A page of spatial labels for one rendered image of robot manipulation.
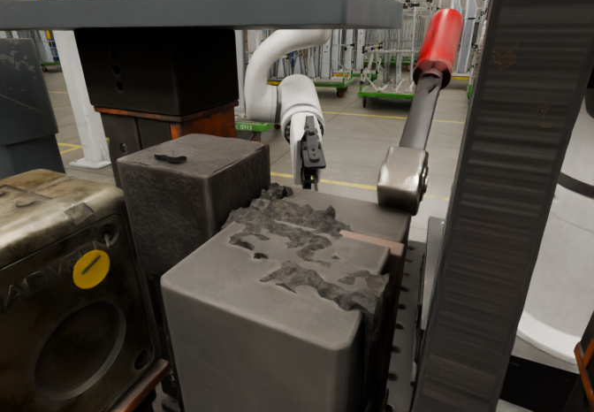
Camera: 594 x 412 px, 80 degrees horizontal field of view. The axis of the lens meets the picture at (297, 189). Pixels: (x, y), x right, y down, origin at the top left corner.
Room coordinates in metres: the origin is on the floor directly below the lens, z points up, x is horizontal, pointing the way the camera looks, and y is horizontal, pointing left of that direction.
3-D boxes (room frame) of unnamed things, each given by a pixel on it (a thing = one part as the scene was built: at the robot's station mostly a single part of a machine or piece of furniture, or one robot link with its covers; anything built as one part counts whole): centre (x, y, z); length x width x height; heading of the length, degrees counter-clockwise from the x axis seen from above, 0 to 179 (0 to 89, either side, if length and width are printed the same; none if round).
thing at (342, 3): (0.32, 0.11, 1.16); 0.37 x 0.14 x 0.02; 65
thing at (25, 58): (0.43, 0.35, 0.92); 0.08 x 0.08 x 0.44; 65
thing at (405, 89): (6.72, -1.80, 0.88); 1.91 x 1.00 x 1.76; 160
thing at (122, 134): (0.32, 0.11, 0.92); 0.10 x 0.08 x 0.45; 65
